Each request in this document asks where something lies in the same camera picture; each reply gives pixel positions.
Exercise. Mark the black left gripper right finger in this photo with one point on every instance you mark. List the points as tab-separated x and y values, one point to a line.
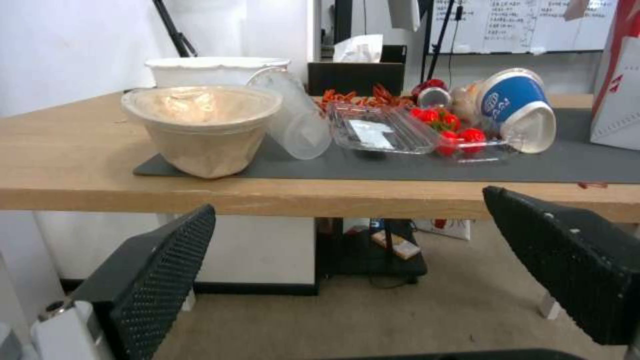
565	262

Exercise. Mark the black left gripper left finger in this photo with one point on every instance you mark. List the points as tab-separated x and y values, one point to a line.
150	288

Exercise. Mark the white red bag under table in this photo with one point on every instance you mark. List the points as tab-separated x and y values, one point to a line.
450	227

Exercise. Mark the white red paper bag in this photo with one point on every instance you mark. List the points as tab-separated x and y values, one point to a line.
618	75

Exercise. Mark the dark grey table mat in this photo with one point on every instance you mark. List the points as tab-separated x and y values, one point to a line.
550	165

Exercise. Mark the blue white paper cup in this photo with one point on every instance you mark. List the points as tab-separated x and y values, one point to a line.
520	108

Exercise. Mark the clear tray of red tomatoes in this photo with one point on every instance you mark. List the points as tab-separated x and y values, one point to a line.
460	135

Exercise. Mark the small orange white box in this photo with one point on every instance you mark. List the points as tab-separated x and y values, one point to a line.
400	246

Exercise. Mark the beige paper bowl with lid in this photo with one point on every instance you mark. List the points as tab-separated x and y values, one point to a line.
202	126

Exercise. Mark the black under-table stand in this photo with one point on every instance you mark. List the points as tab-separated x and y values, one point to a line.
375	255

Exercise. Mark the small red lidded cup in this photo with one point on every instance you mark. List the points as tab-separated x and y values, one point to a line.
433	93

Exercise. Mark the white scalloped plastic container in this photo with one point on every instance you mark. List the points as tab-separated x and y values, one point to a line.
210	73

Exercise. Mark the clear plastic cup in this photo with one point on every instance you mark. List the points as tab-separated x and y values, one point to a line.
295	116

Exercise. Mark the clear plastic tray lid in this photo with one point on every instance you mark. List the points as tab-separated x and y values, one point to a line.
380	127

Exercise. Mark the whiteboard with writing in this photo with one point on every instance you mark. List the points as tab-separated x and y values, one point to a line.
520	26

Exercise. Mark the red crayfish pile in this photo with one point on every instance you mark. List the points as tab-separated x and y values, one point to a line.
365	99

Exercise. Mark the black tripod leg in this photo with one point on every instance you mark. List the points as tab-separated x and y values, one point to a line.
173	26

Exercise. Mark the black chair back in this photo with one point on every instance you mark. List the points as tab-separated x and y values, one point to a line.
355	78

